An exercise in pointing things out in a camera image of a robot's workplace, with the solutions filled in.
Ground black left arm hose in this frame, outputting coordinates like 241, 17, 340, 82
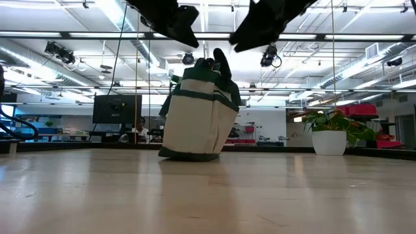
0, 103, 39, 140

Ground red storage bins on shelf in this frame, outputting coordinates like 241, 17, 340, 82
337, 103, 378, 116

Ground low red storage bin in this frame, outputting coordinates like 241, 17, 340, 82
376, 140, 403, 150

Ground grey door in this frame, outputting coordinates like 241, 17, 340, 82
395, 113, 416, 150

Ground hanging black cable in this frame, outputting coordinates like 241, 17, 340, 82
88, 0, 130, 139

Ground black overhead frame beam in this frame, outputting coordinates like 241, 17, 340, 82
0, 31, 416, 42

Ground black computer monitor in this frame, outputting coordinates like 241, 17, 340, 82
92, 94, 143, 134

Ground round black ceiling camera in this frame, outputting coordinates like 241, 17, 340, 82
181, 51, 195, 65

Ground hanging yellow cord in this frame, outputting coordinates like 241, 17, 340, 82
330, 0, 337, 111
134, 9, 140, 144

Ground beige canvas bag green trim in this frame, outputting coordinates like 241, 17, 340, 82
158, 66, 242, 163

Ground black camera on ceiling pipe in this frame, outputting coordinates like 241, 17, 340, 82
386, 57, 404, 68

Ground black ceiling camera with cable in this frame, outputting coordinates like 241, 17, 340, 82
259, 45, 282, 68

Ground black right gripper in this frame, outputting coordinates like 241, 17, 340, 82
229, 0, 319, 53

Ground green plant in white pot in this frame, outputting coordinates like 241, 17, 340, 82
302, 109, 377, 156

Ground blue storage shelving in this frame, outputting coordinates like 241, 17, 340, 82
12, 113, 62, 143

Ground person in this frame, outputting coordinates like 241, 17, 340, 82
131, 116, 150, 144

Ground black table border rail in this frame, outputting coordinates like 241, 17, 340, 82
0, 141, 416, 162

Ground black ceiling spotlight cluster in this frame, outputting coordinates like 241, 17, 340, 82
44, 41, 76, 65

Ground white ceiling air vent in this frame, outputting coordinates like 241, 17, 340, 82
365, 43, 380, 60

